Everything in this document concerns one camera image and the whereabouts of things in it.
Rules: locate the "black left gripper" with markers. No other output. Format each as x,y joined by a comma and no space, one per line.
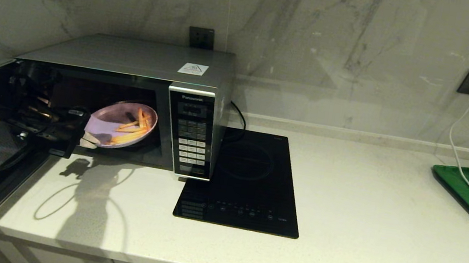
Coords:
47,123

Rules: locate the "lilac round plate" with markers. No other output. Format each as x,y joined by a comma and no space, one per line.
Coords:
112,119

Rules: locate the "silver microwave oven body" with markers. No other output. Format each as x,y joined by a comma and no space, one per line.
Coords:
199,122

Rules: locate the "orange french fry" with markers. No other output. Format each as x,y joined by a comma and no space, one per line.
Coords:
140,117
129,137
147,120
137,130
119,141
129,125

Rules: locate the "white warning sticker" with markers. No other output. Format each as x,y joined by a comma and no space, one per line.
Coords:
192,69

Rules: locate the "black induction cooktop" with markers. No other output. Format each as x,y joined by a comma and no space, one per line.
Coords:
252,170

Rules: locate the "small dark wall outlet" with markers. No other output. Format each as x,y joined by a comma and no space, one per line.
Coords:
201,38

